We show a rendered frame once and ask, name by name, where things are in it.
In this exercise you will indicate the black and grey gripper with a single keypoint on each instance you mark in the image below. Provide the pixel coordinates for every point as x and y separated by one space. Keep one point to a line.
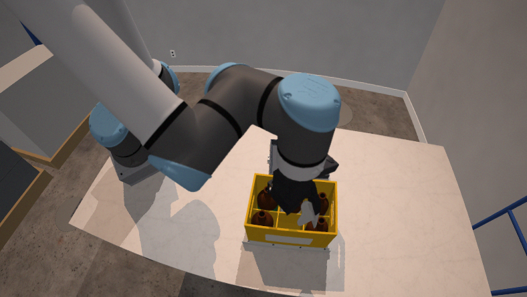
289 198

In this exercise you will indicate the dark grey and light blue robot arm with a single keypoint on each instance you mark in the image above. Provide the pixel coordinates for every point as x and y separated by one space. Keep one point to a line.
138 118

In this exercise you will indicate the yellow crate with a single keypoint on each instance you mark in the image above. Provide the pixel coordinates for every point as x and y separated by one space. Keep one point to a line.
289 232

